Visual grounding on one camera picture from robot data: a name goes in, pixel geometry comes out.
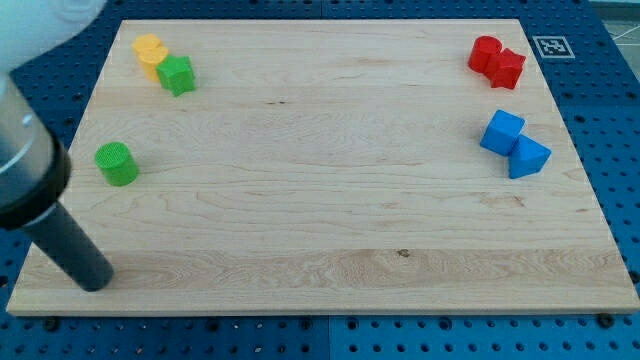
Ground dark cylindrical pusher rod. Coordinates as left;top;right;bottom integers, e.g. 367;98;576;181
21;202;114;292

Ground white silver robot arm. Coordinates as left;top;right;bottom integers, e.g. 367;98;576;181
1;0;113;292

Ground green star block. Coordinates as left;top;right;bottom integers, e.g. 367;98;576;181
156;55;196;97

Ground red star block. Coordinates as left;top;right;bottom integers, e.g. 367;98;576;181
484;48;526;90

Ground green cylinder block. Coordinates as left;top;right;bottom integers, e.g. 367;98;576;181
94;142;139;186

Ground yellow heart block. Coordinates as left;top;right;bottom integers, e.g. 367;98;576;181
137;46;169;82

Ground yellow cylinder block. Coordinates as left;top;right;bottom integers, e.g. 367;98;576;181
131;33;163;55

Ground light wooden board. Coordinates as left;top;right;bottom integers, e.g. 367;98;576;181
7;19;639;316

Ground blue cube block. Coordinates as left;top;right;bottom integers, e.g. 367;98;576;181
480;110;525;156

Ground red cylinder block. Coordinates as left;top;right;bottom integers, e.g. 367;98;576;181
468;35;502;73

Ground blue triangular prism block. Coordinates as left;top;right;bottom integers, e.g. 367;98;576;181
509;135;552;179

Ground black white fiducial tag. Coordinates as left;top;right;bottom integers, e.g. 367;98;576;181
532;35;575;59

